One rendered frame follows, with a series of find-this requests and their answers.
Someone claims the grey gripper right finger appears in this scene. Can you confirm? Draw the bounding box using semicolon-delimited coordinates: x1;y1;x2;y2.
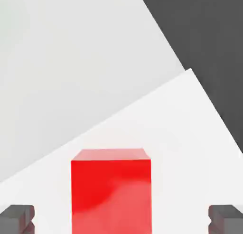
208;204;243;234

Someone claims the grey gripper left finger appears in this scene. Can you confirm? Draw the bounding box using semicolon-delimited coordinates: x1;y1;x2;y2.
0;204;36;234

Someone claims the small red cube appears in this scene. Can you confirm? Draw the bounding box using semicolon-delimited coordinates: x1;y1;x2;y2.
71;148;152;234

